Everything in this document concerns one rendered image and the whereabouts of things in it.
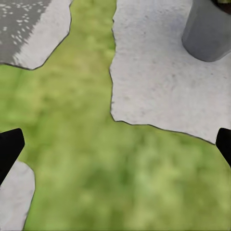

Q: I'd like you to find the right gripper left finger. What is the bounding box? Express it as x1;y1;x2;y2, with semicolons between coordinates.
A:
0;128;25;186

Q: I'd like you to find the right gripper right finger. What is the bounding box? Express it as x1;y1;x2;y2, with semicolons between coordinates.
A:
215;128;231;167

